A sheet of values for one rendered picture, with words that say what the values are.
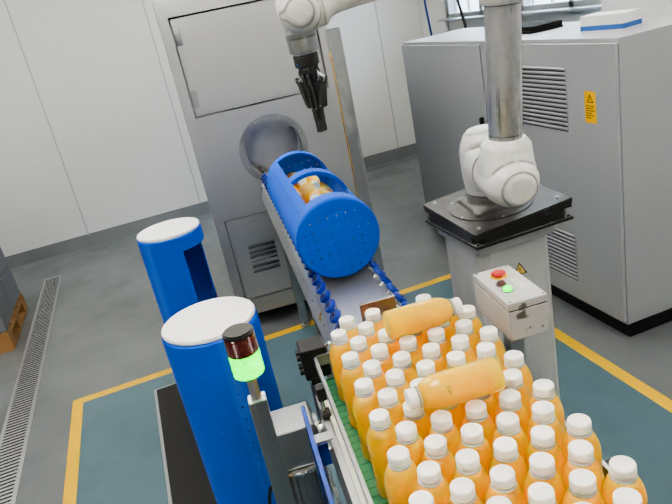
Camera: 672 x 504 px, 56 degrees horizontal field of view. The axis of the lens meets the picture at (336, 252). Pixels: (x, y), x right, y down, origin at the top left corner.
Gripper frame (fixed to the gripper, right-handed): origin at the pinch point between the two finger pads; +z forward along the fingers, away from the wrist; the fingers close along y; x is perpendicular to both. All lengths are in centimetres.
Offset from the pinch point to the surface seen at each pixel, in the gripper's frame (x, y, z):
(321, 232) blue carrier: 6.6, 4.2, 35.7
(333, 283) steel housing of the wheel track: 5, 6, 56
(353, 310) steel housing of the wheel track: 16, -15, 56
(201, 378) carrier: 65, -3, 54
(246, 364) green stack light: 76, -53, 27
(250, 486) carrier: 63, -6, 94
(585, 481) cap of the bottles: 58, -113, 39
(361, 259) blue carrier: -2.8, -1.6, 49.0
